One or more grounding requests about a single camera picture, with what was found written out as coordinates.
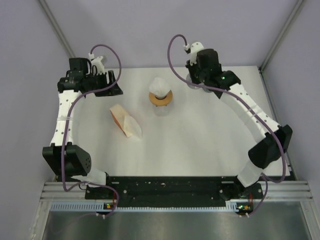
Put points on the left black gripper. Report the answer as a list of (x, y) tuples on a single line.
[(110, 77)]

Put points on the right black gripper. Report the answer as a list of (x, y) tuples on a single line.
[(190, 68)]

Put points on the grey ribbed glass dripper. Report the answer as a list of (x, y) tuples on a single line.
[(205, 89)]

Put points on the grey glass carafe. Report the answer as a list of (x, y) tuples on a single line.
[(192, 85)]

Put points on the cream filter holder box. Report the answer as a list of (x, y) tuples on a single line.
[(118, 114)]

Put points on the clear glass cup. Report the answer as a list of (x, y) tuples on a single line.
[(161, 111)]

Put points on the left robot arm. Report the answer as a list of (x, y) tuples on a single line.
[(64, 154)]

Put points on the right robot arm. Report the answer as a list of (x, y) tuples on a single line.
[(272, 139)]

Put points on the white filters in box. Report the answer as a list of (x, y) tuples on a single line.
[(132, 128)]

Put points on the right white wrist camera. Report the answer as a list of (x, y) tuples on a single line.
[(192, 49)]

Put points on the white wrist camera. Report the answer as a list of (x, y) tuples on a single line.
[(97, 64), (192, 49)]

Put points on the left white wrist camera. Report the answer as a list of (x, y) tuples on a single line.
[(97, 64)]

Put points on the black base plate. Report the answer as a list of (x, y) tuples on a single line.
[(174, 191)]

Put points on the left corner aluminium post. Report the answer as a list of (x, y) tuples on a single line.
[(45, 8)]

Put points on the corner aluminium post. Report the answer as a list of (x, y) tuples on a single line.
[(290, 20), (45, 8)]

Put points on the right corner aluminium post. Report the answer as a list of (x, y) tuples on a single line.
[(290, 20)]

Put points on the aluminium frame rail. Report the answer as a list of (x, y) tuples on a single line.
[(286, 191)]

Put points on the grey slotted cable duct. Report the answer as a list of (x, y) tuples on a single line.
[(60, 206)]

